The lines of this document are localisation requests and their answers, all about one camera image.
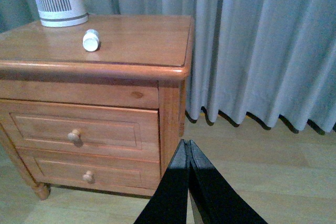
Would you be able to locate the white medicine bottle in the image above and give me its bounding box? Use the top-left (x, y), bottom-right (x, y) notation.
top-left (82, 29), bottom-right (100, 52)

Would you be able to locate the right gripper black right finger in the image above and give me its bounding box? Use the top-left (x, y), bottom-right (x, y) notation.
top-left (188, 140), bottom-right (266, 223)

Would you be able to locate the wooden drawer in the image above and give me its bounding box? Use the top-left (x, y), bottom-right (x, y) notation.
top-left (18, 148), bottom-right (160, 195)
top-left (1, 100), bottom-right (160, 163)

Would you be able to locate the wooden nightstand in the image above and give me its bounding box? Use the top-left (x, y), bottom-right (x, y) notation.
top-left (1, 15), bottom-right (194, 200)

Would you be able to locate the grey curtain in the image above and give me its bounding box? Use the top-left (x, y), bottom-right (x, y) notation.
top-left (0, 0), bottom-right (336, 133)

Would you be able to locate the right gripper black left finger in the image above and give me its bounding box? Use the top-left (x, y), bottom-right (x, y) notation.
top-left (135, 140), bottom-right (190, 223)

